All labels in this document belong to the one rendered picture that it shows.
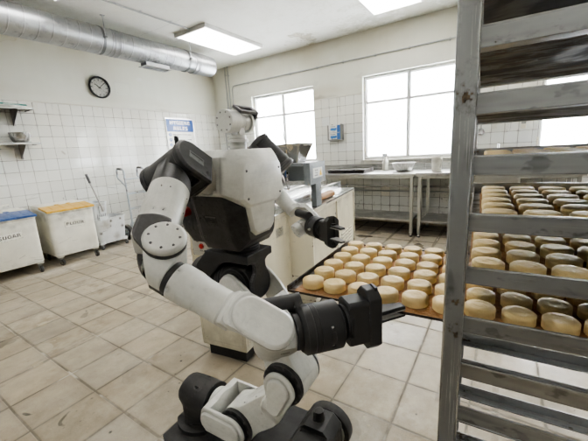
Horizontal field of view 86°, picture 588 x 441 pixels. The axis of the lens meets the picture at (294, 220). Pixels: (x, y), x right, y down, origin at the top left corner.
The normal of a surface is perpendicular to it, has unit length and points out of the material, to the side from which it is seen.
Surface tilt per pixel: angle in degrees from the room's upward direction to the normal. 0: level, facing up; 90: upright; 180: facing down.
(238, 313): 46
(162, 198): 37
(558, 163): 90
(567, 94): 90
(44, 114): 90
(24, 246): 92
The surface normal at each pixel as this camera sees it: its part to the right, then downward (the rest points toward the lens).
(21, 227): 0.84, 0.08
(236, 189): 0.25, 0.11
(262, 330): 0.14, -0.54
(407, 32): -0.54, 0.22
